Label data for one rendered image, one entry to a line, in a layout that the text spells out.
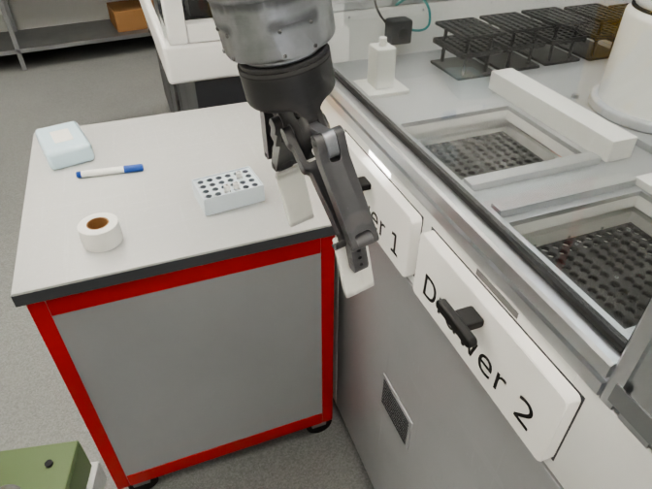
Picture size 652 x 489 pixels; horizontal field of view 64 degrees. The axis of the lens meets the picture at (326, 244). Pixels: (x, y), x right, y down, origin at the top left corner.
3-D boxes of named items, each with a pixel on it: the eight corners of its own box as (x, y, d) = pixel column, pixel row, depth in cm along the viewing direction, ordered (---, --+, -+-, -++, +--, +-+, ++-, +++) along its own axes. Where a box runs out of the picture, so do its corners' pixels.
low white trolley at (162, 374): (122, 513, 132) (10, 295, 85) (111, 338, 178) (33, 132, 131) (337, 440, 148) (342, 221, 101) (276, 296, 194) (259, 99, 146)
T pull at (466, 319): (468, 351, 58) (470, 342, 57) (434, 306, 64) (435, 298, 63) (495, 342, 59) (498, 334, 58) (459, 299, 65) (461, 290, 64)
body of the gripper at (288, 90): (221, 49, 43) (250, 147, 49) (255, 79, 37) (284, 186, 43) (302, 23, 45) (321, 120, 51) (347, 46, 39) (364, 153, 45)
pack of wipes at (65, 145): (96, 160, 119) (91, 143, 117) (51, 172, 115) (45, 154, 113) (81, 135, 129) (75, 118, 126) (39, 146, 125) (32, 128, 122)
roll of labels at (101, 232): (86, 257, 92) (81, 240, 90) (80, 236, 97) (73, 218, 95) (127, 244, 95) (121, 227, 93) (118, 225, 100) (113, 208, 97)
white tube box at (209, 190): (206, 216, 102) (203, 200, 100) (194, 195, 108) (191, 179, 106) (265, 200, 107) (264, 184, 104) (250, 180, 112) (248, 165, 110)
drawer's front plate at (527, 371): (538, 465, 56) (569, 404, 49) (411, 289, 78) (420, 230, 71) (552, 459, 57) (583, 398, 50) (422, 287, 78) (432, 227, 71)
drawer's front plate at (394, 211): (404, 278, 79) (411, 220, 73) (335, 183, 101) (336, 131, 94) (414, 277, 80) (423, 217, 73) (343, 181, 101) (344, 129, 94)
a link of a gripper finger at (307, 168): (319, 116, 46) (323, 110, 44) (374, 233, 45) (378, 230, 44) (278, 132, 45) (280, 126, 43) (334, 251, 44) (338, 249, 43)
